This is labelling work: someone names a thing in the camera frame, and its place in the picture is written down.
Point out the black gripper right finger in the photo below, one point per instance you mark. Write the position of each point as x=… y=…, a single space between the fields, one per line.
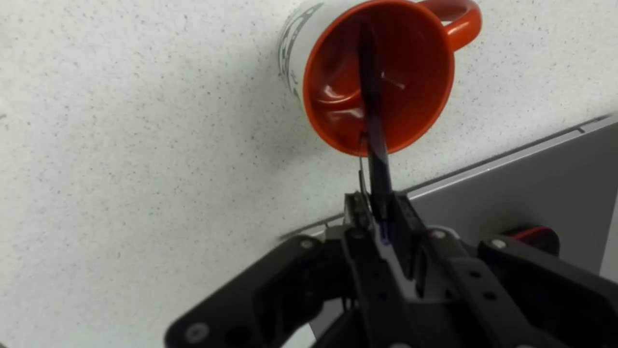
x=514 y=291

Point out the white mug with orange interior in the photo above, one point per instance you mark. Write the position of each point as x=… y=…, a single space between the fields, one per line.
x=398 y=84

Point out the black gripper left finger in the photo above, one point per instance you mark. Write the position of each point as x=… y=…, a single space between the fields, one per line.
x=302 y=283

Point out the black pen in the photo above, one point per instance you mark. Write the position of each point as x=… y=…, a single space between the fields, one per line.
x=375 y=123

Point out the black earbuds case red stripe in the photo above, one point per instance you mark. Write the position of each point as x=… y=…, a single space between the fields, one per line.
x=533 y=237

